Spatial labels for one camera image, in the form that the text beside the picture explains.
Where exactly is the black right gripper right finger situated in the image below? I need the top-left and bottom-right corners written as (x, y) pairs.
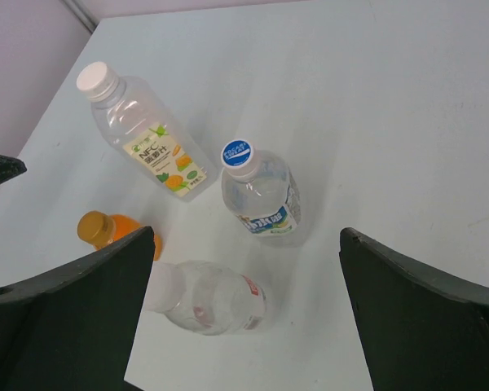
top-left (339, 227), bottom-right (489, 390)

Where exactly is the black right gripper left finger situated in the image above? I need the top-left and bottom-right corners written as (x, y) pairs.
top-left (0, 226), bottom-right (155, 390)

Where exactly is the clear red-label water bottle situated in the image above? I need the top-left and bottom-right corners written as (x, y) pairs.
top-left (143, 261), bottom-right (276, 336)

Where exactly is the clear blue-label Pocari bottle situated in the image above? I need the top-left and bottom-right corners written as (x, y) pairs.
top-left (221, 138), bottom-right (302, 246)

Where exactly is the small orange juice bottle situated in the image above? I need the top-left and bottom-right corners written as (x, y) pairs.
top-left (77, 211), bottom-right (143, 250)

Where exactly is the square clear NFC juice bottle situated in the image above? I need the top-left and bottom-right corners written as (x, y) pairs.
top-left (77, 61), bottom-right (218, 202)

